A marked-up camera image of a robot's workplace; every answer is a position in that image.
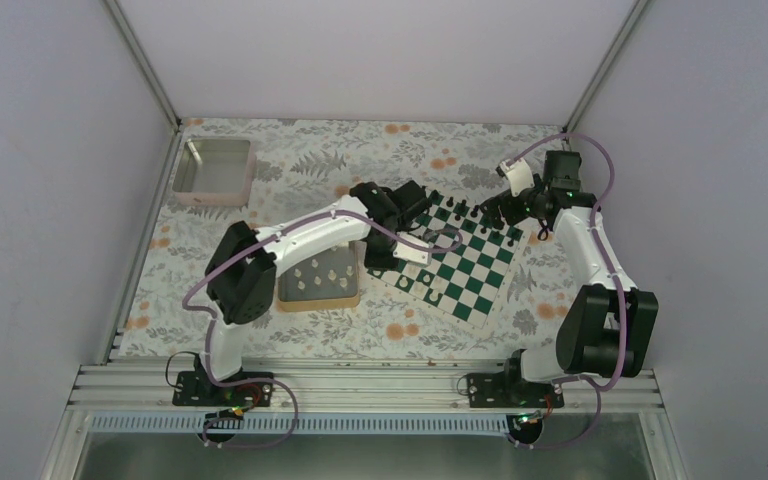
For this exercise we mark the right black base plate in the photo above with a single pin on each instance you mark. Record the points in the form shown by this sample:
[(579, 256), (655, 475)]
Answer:
[(497, 390)]

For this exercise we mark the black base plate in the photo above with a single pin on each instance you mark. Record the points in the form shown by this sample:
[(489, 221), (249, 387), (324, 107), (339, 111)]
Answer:
[(497, 390), (193, 388)]

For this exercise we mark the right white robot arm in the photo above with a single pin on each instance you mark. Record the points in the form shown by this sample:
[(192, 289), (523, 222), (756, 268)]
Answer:
[(607, 330)]

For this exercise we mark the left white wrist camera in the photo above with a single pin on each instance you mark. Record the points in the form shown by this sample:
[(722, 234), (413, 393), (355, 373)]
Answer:
[(413, 251)]

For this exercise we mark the aluminium mounting rail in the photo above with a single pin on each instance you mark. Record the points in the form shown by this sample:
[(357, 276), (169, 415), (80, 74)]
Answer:
[(331, 387)]

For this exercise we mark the green white chess board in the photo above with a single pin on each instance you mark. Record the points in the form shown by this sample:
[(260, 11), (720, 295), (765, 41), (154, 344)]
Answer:
[(473, 273)]

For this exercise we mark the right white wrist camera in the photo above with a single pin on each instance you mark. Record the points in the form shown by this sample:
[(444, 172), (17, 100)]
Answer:
[(518, 174)]

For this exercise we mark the pink rimmed metal tray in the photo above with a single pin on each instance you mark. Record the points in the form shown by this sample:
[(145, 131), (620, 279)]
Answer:
[(214, 172)]

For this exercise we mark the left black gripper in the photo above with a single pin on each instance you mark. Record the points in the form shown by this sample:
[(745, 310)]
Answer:
[(373, 262)]

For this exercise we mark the yellow rimmed metal tray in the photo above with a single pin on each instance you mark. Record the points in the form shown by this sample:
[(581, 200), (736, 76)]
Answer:
[(329, 295)]

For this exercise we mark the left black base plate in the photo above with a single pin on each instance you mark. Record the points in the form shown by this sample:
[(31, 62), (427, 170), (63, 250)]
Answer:
[(193, 388)]

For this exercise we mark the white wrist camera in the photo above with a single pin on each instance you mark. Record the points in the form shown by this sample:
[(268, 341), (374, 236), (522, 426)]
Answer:
[(413, 251), (518, 174)]

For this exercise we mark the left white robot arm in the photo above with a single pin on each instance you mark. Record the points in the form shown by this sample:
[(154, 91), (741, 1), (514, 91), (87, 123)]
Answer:
[(242, 274)]

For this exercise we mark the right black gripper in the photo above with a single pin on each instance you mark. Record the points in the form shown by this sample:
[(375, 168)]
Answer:
[(513, 217)]

